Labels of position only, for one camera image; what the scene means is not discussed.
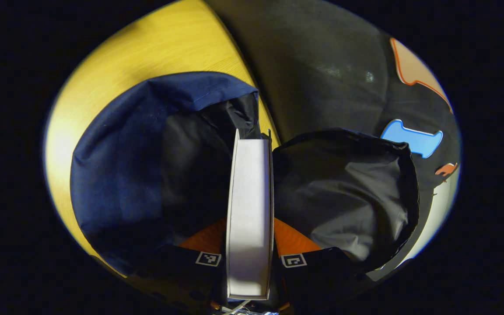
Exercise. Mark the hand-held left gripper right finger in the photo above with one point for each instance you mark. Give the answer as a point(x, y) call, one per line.
point(313, 280)

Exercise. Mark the blue schoolbag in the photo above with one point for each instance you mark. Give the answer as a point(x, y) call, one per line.
point(116, 175)

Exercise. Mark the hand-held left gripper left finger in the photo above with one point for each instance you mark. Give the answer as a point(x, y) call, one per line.
point(190, 280)

